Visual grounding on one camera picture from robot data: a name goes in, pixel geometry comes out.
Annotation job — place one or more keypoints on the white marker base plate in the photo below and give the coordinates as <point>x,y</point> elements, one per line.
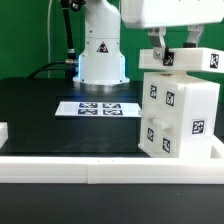
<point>97,109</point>

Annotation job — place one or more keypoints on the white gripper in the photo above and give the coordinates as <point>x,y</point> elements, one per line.
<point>158,14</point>

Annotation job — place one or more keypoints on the white cabinet top block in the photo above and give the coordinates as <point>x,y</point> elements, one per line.
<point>185,59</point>

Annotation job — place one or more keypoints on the white cabinet body box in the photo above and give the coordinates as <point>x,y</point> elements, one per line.
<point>199,114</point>

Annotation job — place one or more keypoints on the white cabinet door panel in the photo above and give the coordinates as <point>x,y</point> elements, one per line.
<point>169,109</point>
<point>151,106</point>

